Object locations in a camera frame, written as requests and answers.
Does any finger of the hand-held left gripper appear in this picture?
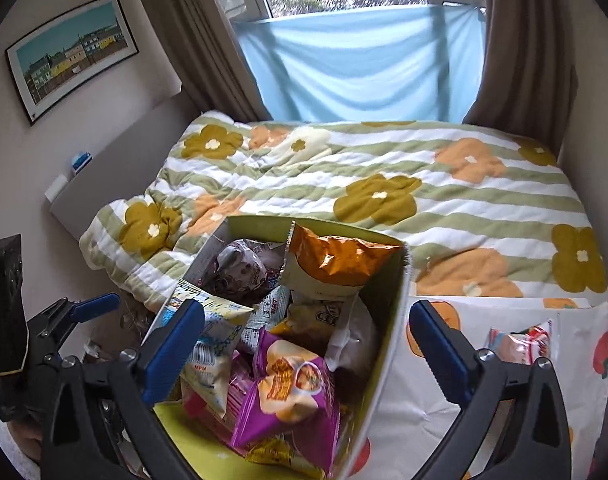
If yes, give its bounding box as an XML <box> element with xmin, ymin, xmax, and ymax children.
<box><xmin>28</xmin><ymin>292</ymin><xmax>120</xmax><ymax>356</ymax></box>

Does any white and yellow snack packet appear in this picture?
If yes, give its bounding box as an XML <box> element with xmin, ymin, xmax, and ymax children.
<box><xmin>166</xmin><ymin>280</ymin><xmax>255</xmax><ymax>416</ymax></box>

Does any yellow-green cardboard box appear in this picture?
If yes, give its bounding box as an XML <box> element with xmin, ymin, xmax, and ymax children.
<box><xmin>141</xmin><ymin>215</ymin><xmax>415</xmax><ymax>480</ymax></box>

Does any small white item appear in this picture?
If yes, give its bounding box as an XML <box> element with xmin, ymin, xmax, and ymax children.
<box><xmin>44</xmin><ymin>174</ymin><xmax>69</xmax><ymax>201</ymax></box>

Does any brown curtain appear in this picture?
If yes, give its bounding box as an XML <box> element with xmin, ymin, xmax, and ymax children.
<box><xmin>461</xmin><ymin>0</ymin><xmax>580</xmax><ymax>146</ymax></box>
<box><xmin>128</xmin><ymin>0</ymin><xmax>269</xmax><ymax>121</ymax></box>

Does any pink snack packet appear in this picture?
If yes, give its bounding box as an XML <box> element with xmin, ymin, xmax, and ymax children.
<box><xmin>181</xmin><ymin>350</ymin><xmax>257</xmax><ymax>436</ymax></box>

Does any purple chip bag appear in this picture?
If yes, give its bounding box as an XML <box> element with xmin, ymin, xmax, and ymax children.
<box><xmin>231</xmin><ymin>330</ymin><xmax>342</xmax><ymax>471</ymax></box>

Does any orange snack bag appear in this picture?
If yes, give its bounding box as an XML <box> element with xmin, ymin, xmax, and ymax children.
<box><xmin>279</xmin><ymin>220</ymin><xmax>403</xmax><ymax>301</ymax></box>

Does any framed picture of houses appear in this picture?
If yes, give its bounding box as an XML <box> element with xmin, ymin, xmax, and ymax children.
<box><xmin>4</xmin><ymin>0</ymin><xmax>139</xmax><ymax>126</ymax></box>

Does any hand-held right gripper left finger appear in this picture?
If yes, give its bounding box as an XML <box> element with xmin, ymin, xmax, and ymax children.
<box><xmin>41</xmin><ymin>299</ymin><xmax>205</xmax><ymax>480</ymax></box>

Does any light blue window cloth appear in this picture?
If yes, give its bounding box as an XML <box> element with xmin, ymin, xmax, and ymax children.
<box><xmin>231</xmin><ymin>2</ymin><xmax>487</xmax><ymax>123</ymax></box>

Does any brown chocolate snack packet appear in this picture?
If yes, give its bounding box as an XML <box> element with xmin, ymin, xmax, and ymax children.
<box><xmin>216</xmin><ymin>240</ymin><xmax>285</xmax><ymax>306</ymax></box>

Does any floral striped quilt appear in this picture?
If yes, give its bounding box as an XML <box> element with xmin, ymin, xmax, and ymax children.
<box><xmin>78</xmin><ymin>110</ymin><xmax>608</xmax><ymax>311</ymax></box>

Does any yellow and red snack packet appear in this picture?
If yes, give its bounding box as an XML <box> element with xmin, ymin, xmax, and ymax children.
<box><xmin>244</xmin><ymin>435</ymin><xmax>329</xmax><ymax>480</ymax></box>

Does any grey headboard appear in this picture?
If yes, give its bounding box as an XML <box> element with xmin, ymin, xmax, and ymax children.
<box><xmin>46</xmin><ymin>95</ymin><xmax>199</xmax><ymax>241</ymax></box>

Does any red and teal snack bag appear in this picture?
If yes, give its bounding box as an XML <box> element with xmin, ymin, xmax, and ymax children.
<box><xmin>484</xmin><ymin>320</ymin><xmax>555</xmax><ymax>366</ymax></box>

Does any blue and white snack packet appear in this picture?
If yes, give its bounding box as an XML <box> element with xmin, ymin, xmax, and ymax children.
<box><xmin>241</xmin><ymin>285</ymin><xmax>292</xmax><ymax>356</ymax></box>

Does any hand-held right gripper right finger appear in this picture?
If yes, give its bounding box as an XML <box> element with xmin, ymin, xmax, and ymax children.
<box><xmin>409</xmin><ymin>300</ymin><xmax>572</xmax><ymax>480</ymax></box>

